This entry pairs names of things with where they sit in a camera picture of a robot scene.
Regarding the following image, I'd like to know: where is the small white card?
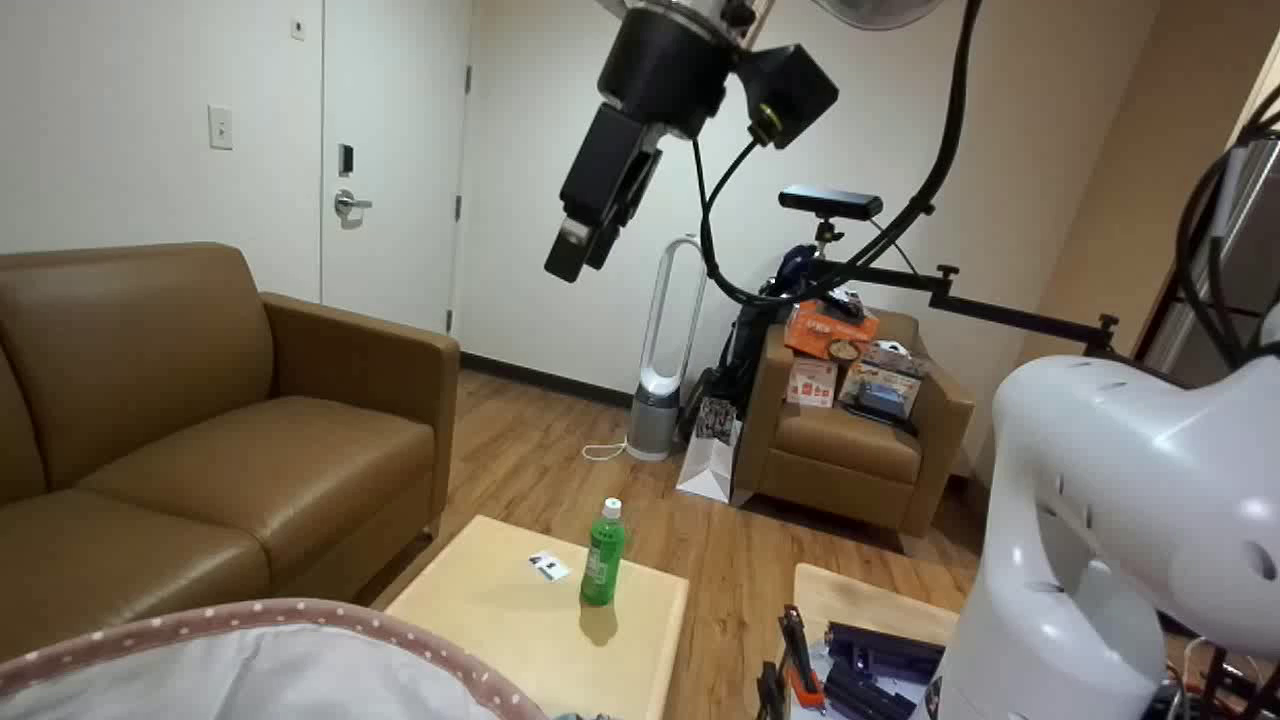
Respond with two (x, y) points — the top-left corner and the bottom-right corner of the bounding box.
(523, 548), (571, 587)

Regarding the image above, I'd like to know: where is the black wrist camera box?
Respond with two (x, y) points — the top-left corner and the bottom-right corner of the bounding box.
(737, 38), (843, 151)

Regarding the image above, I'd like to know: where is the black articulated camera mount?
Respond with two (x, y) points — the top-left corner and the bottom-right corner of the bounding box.
(798, 217), (1125, 359)

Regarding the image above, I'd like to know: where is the black stereo camera bar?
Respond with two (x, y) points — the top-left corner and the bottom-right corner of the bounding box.
(777, 182), (887, 225)

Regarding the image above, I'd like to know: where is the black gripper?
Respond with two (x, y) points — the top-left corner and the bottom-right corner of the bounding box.
(542, 4), (741, 289)

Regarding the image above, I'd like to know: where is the small white printed box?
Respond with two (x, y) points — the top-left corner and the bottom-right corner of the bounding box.
(782, 357), (842, 412)

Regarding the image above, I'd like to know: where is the blue black tool case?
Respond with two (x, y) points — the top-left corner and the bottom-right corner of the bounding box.
(822, 620), (950, 720)

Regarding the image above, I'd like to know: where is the white door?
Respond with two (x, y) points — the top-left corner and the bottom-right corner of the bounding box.
(318, 0), (472, 335)

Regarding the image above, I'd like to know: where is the clear packaged box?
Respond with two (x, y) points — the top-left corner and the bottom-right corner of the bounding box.
(838, 349), (929, 429)

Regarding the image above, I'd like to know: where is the silver bladeless tower fan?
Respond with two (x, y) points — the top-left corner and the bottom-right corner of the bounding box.
(626, 233), (715, 467)

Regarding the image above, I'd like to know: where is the brown leather armchair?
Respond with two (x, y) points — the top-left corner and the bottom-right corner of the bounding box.
(734, 306), (977, 541)

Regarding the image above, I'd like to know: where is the orange box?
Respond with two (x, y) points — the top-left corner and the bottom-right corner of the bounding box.
(782, 294), (887, 365)

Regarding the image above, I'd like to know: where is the orange black clamp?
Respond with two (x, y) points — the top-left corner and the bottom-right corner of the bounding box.
(777, 600), (831, 713)

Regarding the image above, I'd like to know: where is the light wood robot table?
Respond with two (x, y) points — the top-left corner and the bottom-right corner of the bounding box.
(789, 558), (964, 720)

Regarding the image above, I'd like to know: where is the light wood coffee table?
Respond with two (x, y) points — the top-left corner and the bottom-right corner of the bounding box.
(382, 513), (693, 720)

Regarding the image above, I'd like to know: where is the pink patterned laundry bin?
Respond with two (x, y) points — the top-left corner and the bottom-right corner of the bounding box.
(0, 597), (551, 720)

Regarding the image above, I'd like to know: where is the white power cord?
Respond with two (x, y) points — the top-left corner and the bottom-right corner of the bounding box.
(578, 434), (640, 467)

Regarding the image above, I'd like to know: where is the silver door handle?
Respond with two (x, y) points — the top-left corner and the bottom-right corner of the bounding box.
(329, 182), (376, 229)

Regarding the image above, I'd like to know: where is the brown leather sofa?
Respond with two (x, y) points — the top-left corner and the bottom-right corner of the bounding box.
(0, 238), (465, 664)

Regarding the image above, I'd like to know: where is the black base cable bundle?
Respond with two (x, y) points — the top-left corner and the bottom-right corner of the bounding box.
(1136, 82), (1280, 365)

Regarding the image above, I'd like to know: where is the dark blue backpack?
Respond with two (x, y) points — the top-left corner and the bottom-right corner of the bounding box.
(715, 238), (826, 412)

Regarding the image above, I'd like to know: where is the white paper bag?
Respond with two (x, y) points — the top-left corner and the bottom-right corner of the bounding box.
(671, 392), (745, 509)

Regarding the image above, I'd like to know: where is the grey metal appliance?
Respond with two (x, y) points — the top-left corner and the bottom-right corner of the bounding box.
(1198, 132), (1280, 353)

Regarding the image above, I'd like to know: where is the green plastic bottle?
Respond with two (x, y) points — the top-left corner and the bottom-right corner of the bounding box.
(578, 494), (634, 610)

